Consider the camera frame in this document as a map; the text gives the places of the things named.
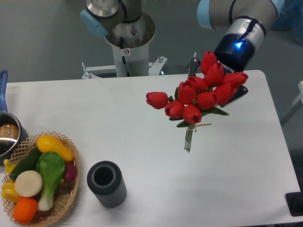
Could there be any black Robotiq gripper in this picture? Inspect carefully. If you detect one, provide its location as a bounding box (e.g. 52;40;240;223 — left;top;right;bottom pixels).
187;34;255;108

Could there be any red tulip bouquet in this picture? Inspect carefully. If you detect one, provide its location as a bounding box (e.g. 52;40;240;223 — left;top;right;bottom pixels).
146;51;248;152

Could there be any grey robot arm with blue caps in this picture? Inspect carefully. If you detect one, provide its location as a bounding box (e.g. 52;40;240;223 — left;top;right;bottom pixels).
80;0;284;77

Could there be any black device at table edge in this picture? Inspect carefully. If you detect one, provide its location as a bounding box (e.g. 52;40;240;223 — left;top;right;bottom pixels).
285;192;303;217

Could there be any dark grey ribbed vase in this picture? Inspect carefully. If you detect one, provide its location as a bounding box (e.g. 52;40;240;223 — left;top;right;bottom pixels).
87;161;127;208

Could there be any purple radish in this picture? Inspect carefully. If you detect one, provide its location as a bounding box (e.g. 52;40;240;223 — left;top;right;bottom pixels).
63;162;77;182

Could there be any yellow squash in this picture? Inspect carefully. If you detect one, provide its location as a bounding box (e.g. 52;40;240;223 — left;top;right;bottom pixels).
36;135;74;162

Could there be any green bok choy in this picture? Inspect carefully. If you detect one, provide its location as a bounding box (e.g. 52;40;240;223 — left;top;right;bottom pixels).
36;151;65;211

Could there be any green cucumber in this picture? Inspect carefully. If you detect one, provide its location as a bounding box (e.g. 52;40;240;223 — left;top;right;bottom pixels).
9;147;42;181

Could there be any cream round bun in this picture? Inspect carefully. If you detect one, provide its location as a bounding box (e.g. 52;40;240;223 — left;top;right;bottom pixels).
15;170;43;197

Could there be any yellow banana tip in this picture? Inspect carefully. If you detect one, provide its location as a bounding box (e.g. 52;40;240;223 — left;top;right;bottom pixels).
3;159;16;175

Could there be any orange fruit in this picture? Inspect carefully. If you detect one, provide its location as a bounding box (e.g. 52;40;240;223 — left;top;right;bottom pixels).
13;197;38;224

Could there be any yellow bell pepper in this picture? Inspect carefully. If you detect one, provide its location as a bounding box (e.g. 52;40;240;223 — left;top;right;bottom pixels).
1;180;21;203

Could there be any white furniture frame right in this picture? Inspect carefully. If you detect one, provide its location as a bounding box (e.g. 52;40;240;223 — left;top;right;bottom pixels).
280;81;303;127

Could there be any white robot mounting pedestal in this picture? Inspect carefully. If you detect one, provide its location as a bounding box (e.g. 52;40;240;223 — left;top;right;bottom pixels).
80;5;155;77

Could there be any blue-handled saucepan with lid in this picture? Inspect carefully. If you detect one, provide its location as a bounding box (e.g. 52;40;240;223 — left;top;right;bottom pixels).
0;70;28;166

